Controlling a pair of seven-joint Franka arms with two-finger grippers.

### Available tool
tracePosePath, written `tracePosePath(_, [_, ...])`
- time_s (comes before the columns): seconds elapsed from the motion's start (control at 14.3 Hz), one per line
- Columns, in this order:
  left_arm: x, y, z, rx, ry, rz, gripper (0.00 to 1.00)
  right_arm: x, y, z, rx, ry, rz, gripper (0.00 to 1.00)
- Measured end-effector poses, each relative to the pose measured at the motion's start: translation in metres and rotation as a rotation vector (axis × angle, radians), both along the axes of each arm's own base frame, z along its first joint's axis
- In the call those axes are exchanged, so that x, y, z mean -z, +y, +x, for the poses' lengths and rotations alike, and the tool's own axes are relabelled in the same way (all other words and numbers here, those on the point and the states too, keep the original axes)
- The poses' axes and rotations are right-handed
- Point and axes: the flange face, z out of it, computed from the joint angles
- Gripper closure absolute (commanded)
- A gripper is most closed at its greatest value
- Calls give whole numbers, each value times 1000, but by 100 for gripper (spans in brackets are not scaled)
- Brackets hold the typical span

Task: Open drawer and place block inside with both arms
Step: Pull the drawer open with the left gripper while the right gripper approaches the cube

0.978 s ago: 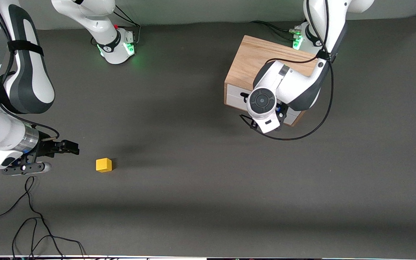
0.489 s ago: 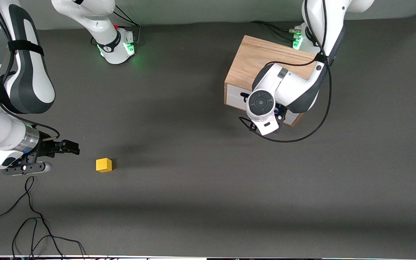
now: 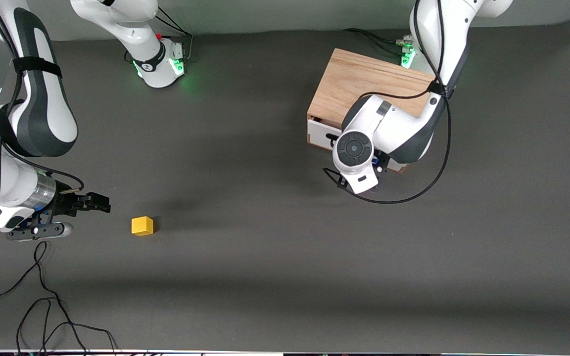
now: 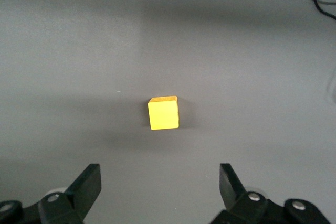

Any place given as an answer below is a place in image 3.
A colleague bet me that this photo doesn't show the black right arm base cables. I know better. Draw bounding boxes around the black right arm base cables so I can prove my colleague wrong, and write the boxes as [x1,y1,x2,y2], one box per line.
[125,10,194,63]

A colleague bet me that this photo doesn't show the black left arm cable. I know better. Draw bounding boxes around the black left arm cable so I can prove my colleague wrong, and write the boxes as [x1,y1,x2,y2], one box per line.
[322,0,453,205]

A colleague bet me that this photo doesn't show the black left arm base cables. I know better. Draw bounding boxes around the black left arm base cables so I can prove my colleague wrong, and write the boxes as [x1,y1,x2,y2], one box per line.
[342,27,415,56]

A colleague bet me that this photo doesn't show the yellow cube block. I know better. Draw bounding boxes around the yellow cube block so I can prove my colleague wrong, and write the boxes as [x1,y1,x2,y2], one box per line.
[131,216,154,237]

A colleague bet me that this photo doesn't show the wooden drawer cabinet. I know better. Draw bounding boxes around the wooden drawer cabinet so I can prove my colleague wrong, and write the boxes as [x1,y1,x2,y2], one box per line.
[307,47,437,174]

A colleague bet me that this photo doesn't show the thin black loose cable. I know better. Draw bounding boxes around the thin black loose cable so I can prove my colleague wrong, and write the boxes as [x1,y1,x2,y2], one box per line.
[0,241,120,356]

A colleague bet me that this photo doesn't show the white-front drawer with black handle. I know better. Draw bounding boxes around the white-front drawer with black handle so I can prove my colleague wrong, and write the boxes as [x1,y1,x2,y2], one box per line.
[309,118,346,152]

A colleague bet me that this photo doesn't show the black arm base cables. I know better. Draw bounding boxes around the black arm base cables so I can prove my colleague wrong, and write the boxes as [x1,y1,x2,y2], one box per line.
[125,10,194,63]
[342,27,415,56]

